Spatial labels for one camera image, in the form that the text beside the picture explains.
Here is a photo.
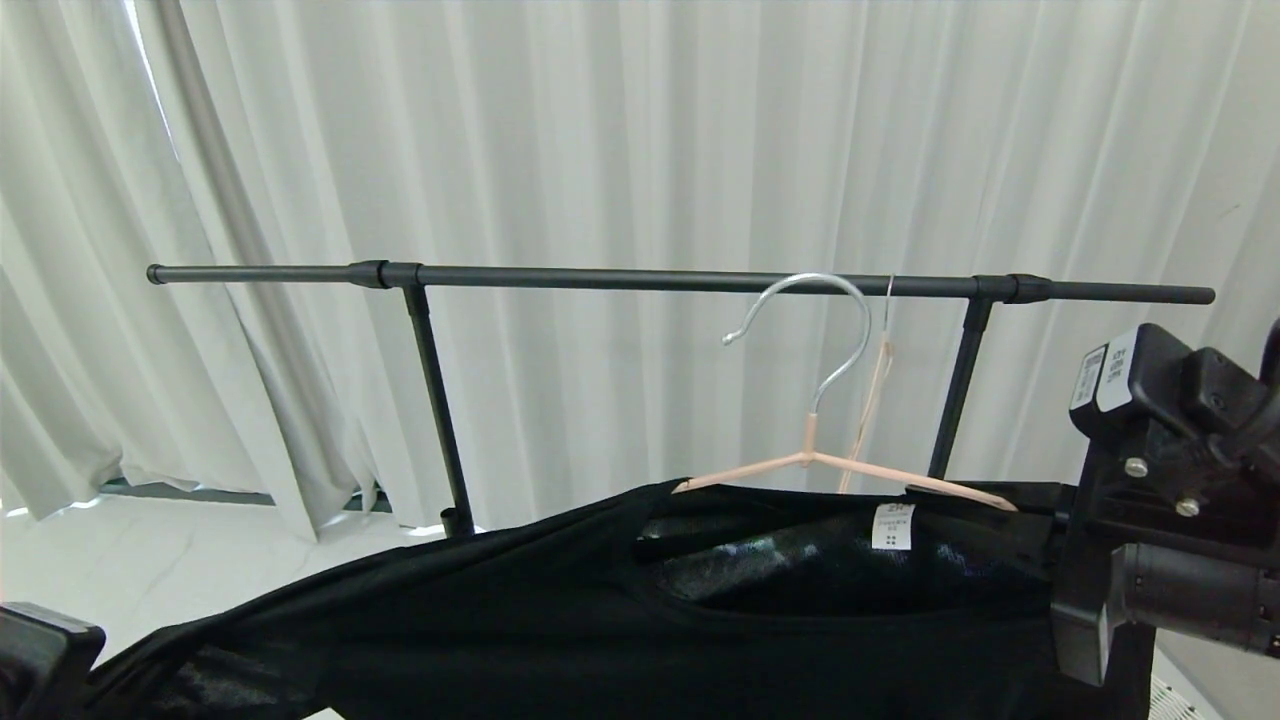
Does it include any pink clothes hanger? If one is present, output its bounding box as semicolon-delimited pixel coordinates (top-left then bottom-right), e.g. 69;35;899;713
838;275;896;496
672;272;1019;513

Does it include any white curtain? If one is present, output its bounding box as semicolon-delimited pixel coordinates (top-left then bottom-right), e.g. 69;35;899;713
0;0;1280;541

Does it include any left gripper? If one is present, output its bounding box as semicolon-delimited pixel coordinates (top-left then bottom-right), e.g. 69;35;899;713
0;600;106;720

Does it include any black garment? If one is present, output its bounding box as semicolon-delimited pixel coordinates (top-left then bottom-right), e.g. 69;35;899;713
85;478;1156;720

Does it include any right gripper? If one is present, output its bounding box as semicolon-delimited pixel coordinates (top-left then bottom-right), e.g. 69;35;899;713
905;483;1280;691

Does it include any black clothes rack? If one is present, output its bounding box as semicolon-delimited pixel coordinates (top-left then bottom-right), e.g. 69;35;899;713
146;260;1216;536

